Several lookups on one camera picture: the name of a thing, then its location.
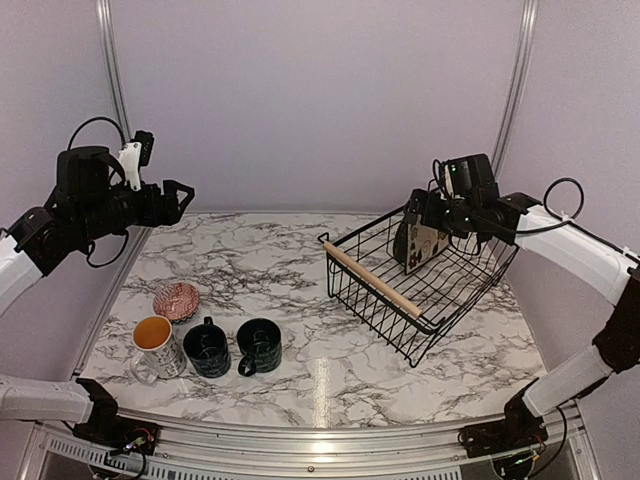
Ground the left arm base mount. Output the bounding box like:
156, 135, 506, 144
72, 378, 159, 456

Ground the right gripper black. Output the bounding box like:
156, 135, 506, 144
404, 188, 480, 239

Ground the dark blue mug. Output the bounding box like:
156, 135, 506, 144
183, 316, 231, 379

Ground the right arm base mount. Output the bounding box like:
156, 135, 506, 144
458, 393, 548, 458

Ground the black round plate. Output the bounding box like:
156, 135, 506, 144
392, 220, 410, 266

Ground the aluminium front table rail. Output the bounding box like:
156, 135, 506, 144
29, 404, 601, 480

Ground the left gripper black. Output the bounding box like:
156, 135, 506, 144
74, 178, 193, 244

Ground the aluminium frame post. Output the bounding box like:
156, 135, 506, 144
96, 0, 131, 139
492, 0, 540, 175

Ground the dark green mug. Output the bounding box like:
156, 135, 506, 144
236, 318, 283, 377

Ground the aluminium frame post left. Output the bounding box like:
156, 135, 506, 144
96, 0, 131, 139

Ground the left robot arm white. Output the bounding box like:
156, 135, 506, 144
1, 142, 195, 445

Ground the white patterned mug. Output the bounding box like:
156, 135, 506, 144
130, 316, 187, 385

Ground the black wire dish rack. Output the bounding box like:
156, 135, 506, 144
318, 207, 518, 367

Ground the square patterned plate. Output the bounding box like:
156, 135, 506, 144
405, 223, 449, 274

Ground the aluminium frame post right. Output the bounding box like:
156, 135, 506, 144
492, 0, 540, 175

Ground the red white patterned bowl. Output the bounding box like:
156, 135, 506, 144
152, 282, 200, 324

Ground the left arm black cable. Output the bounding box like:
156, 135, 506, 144
67, 116, 131, 269

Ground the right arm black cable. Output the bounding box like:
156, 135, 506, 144
514, 178, 585, 236

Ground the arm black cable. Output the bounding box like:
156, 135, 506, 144
67, 116, 131, 269
514, 178, 585, 236

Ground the front wooden rack handle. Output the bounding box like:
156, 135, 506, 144
323, 242, 422, 318

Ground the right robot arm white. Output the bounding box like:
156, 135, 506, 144
405, 154, 639, 448

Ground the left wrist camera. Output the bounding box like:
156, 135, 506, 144
118, 130, 155, 192

